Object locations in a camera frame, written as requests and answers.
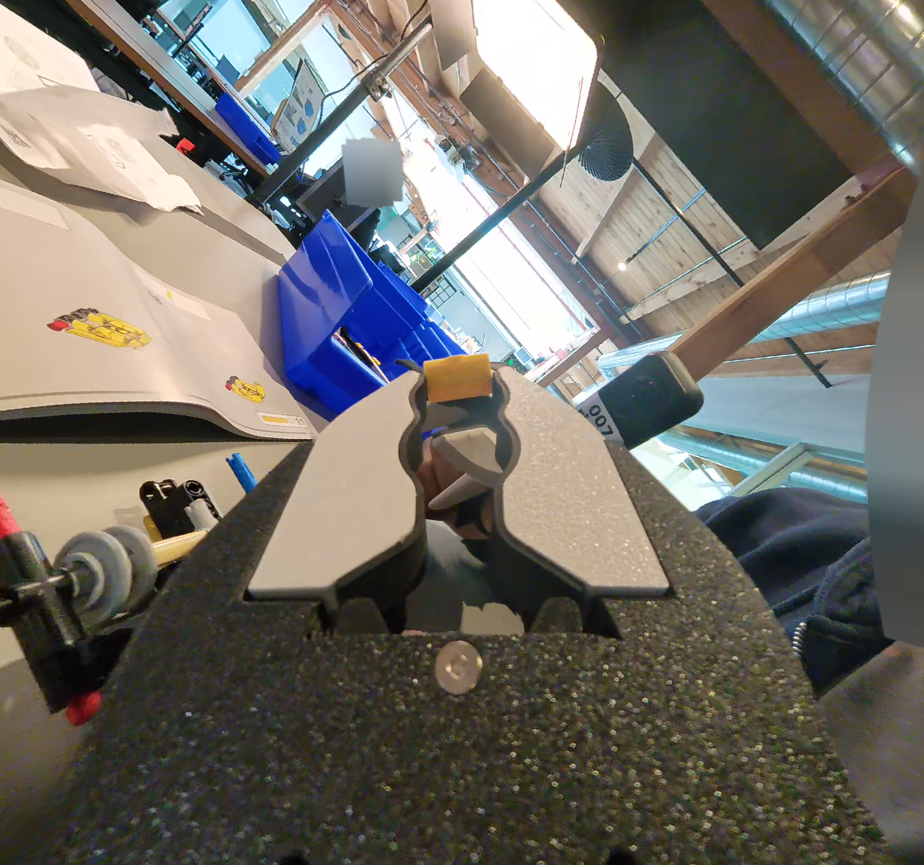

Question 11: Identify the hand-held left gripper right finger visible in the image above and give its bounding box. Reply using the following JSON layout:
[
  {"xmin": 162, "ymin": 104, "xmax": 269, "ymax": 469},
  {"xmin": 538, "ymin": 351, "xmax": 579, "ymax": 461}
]
[{"xmin": 493, "ymin": 367, "xmax": 671, "ymax": 600}]

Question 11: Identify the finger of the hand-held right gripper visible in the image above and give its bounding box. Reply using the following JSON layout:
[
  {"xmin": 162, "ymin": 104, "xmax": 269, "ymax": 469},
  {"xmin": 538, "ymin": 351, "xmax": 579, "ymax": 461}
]
[
  {"xmin": 427, "ymin": 474, "xmax": 480, "ymax": 514},
  {"xmin": 432, "ymin": 425, "xmax": 501, "ymax": 485}
]

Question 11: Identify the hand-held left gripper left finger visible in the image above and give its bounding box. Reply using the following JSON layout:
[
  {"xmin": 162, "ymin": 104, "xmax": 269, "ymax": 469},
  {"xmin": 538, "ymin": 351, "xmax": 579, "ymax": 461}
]
[{"xmin": 247, "ymin": 373, "xmax": 428, "ymax": 604}]

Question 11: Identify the small yellow lego brick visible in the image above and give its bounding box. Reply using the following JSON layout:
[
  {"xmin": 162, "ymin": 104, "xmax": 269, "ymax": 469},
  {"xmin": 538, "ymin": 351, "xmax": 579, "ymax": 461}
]
[{"xmin": 422, "ymin": 354, "xmax": 494, "ymax": 403}]

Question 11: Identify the blue plastic parts bin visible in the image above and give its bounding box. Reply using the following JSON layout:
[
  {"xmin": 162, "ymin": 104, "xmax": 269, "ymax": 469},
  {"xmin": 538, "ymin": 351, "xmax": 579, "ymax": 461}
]
[{"xmin": 278, "ymin": 210, "xmax": 434, "ymax": 422}]

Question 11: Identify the lego technic vehicle model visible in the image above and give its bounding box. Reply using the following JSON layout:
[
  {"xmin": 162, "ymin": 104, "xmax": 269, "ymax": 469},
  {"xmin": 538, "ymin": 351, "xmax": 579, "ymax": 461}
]
[{"xmin": 0, "ymin": 452, "xmax": 258, "ymax": 729}]

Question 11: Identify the lego instruction booklet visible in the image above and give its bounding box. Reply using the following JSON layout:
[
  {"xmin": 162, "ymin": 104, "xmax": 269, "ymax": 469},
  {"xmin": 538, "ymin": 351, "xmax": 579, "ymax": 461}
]
[{"xmin": 0, "ymin": 179, "xmax": 319, "ymax": 442}]

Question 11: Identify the person's right hand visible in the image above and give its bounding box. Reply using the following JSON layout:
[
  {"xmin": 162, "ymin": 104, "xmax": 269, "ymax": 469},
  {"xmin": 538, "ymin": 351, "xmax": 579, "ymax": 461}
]
[{"xmin": 415, "ymin": 439, "xmax": 499, "ymax": 543}]

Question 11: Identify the person's navy jacket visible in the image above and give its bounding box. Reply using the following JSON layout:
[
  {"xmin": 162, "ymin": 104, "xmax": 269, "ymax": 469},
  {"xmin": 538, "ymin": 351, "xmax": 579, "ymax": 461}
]
[{"xmin": 693, "ymin": 487, "xmax": 896, "ymax": 696}]

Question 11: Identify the black stand pole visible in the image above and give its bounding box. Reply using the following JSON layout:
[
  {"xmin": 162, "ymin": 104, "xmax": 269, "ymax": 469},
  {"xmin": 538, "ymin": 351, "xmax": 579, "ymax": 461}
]
[
  {"xmin": 245, "ymin": 13, "xmax": 434, "ymax": 205},
  {"xmin": 408, "ymin": 151, "xmax": 582, "ymax": 292}
]

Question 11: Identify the black round ceiling vent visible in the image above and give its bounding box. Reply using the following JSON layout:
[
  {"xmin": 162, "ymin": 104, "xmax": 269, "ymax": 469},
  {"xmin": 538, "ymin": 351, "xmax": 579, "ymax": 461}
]
[{"xmin": 577, "ymin": 82, "xmax": 635, "ymax": 180}]

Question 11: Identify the black computer monitor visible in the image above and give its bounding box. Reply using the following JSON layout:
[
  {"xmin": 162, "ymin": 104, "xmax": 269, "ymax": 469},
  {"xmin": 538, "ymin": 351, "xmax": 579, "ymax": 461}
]
[{"xmin": 296, "ymin": 158, "xmax": 380, "ymax": 231}]

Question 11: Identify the torn white printed paper bag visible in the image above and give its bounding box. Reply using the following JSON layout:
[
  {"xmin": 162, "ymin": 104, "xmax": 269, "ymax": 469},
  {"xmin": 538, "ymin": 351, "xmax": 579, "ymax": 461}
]
[{"xmin": 0, "ymin": 84, "xmax": 205, "ymax": 215}]

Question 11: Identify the silver ventilation duct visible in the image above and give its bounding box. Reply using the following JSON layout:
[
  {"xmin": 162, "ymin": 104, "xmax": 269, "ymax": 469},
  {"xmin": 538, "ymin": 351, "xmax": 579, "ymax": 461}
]
[{"xmin": 711, "ymin": 0, "xmax": 924, "ymax": 177}]

